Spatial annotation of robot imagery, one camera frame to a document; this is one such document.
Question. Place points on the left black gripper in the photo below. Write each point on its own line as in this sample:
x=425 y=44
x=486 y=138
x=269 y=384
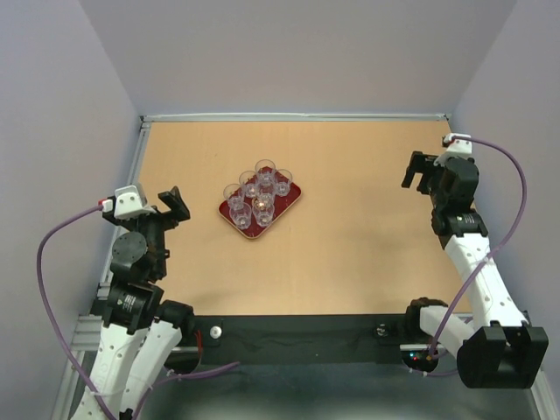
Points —
x=179 y=210

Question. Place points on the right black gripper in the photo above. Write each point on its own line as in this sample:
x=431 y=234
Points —
x=416 y=166

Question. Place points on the clear faceted glass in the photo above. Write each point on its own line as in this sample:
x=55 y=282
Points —
x=265 y=170
x=283 y=181

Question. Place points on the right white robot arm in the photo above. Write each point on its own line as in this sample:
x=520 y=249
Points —
x=499 y=349

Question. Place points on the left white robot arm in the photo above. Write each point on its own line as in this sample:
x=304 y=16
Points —
x=139 y=328

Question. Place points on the red rectangular serving tray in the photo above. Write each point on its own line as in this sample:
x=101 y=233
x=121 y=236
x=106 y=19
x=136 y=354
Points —
x=282 y=206

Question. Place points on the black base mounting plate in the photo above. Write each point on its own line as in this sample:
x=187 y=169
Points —
x=300 y=339

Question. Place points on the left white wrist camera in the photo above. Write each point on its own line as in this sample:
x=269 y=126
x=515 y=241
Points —
x=129 y=202

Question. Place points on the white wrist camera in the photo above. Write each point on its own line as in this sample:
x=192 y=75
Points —
x=129 y=202
x=455 y=146

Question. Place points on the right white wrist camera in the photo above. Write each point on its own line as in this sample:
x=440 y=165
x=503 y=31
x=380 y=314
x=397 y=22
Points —
x=455 y=146

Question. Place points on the aluminium table frame rail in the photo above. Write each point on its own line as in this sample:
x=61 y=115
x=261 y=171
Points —
x=292 y=117

